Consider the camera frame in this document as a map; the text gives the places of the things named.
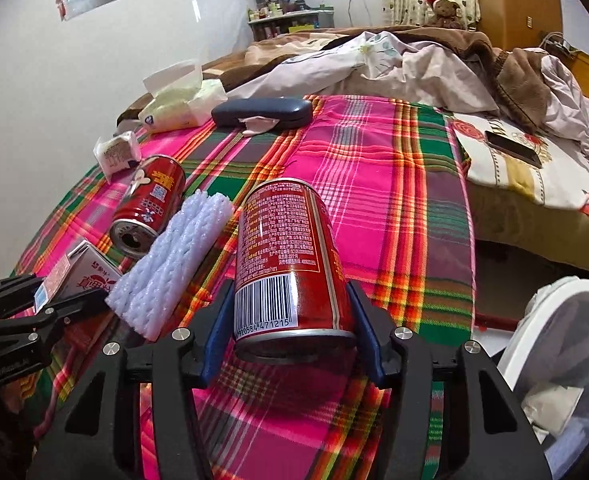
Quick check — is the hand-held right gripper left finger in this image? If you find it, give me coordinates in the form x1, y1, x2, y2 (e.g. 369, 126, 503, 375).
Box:
27, 280, 236, 480

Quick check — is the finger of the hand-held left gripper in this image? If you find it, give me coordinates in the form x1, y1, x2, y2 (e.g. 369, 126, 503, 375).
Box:
0, 290, 108, 342
0, 273, 46, 319

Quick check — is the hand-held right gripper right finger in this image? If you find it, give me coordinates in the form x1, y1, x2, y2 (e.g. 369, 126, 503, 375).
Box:
347, 280, 550, 480

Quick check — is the pink white drink carton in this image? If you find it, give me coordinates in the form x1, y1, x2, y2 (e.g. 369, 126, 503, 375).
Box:
34, 240, 124, 311

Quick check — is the white foam net sleeve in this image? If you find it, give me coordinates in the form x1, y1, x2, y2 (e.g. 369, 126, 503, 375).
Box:
105, 191, 235, 338

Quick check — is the red drink can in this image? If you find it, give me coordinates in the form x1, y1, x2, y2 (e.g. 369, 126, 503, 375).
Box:
233, 177, 359, 361
109, 155, 186, 260

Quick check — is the white trash bin with liner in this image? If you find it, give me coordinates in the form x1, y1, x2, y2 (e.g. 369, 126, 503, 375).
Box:
494, 275, 589, 480

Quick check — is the plaid pink green tablecloth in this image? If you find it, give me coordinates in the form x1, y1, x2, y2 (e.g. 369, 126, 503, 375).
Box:
14, 94, 477, 480

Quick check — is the small white wrapped package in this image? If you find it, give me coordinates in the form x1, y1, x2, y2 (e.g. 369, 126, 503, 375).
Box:
93, 130, 141, 182

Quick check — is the pink cleaning cloth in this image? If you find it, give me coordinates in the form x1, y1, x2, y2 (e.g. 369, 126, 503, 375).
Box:
239, 116, 278, 136

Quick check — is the soft tissue pack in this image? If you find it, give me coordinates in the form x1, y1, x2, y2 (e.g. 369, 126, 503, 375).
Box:
138, 59, 228, 133

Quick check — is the white red floral bedsheet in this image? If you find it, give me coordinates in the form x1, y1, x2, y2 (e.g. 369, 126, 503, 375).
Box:
447, 110, 589, 221

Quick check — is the dark blue glasses case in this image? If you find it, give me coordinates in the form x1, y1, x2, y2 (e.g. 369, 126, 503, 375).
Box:
211, 98, 314, 128

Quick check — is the black smartphone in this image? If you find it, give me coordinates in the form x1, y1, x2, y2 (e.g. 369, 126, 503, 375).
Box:
484, 130, 544, 169

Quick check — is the pale floral duvet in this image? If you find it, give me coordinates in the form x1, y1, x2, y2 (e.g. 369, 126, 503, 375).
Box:
224, 30, 589, 141

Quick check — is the brown blanket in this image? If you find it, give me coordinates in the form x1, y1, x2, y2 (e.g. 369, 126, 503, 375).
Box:
117, 25, 555, 133

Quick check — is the shelf with bottles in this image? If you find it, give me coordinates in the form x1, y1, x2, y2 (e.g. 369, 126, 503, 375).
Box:
247, 0, 335, 41

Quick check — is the brown teddy bear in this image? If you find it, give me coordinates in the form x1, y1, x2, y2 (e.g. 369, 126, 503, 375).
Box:
423, 0, 467, 29

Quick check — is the power strip with chargers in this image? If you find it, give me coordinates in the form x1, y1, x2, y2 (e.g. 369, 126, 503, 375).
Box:
539, 30, 580, 58

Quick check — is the wooden wardrobe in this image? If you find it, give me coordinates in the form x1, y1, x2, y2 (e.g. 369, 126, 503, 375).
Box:
471, 0, 562, 53

